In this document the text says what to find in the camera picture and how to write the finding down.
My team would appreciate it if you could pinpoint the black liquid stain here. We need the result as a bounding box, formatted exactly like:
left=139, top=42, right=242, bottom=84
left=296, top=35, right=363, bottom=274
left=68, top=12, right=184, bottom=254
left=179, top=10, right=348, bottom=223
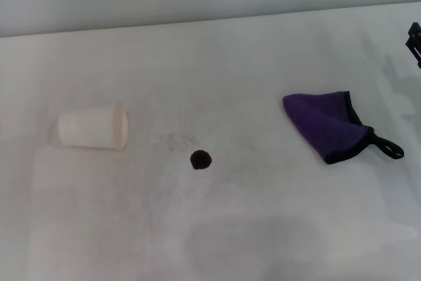
left=189, top=149, right=214, bottom=171

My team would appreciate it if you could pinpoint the purple rag with black trim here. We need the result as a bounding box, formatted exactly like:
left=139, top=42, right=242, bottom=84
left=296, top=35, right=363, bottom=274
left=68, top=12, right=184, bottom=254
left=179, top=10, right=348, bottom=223
left=282, top=90, right=405, bottom=165

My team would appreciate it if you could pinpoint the white paper cup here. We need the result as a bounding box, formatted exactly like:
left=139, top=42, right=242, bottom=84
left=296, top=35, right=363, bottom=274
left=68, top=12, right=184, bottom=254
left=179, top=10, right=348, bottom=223
left=57, top=102, right=129, bottom=152

